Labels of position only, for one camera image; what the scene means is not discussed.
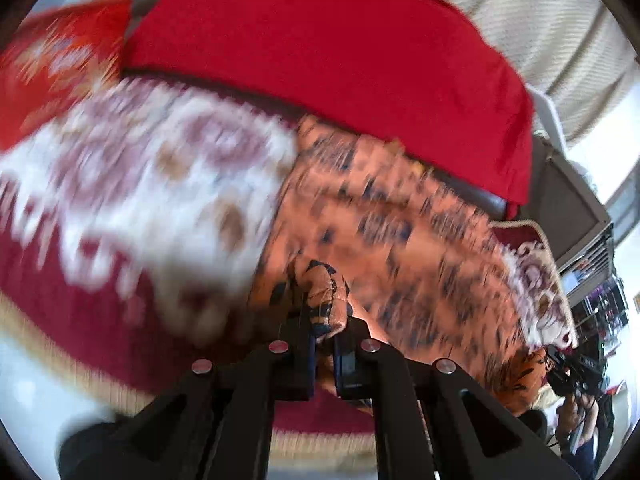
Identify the orange black floral garment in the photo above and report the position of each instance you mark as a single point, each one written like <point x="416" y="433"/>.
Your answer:
<point x="420" y="265"/>

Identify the cluttered shelf unit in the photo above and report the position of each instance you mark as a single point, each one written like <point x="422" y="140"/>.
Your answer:
<point x="596" y="294"/>

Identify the red patterned pillow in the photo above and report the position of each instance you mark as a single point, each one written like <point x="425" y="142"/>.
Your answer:
<point x="57" y="58"/>

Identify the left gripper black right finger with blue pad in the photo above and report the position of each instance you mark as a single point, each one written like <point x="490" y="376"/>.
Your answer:
<point x="434" y="421"/>

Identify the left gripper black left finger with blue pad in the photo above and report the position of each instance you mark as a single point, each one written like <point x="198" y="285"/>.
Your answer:
<point x="216" y="423"/>

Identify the red white floral blanket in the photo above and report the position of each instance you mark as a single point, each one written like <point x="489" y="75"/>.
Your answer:
<point x="132" y="226"/>

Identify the cream dotted curtain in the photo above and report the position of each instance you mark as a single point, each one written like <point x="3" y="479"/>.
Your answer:
<point x="572" y="50"/>

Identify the plain red pillow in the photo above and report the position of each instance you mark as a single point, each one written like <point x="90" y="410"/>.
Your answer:
<point x="416" y="71"/>

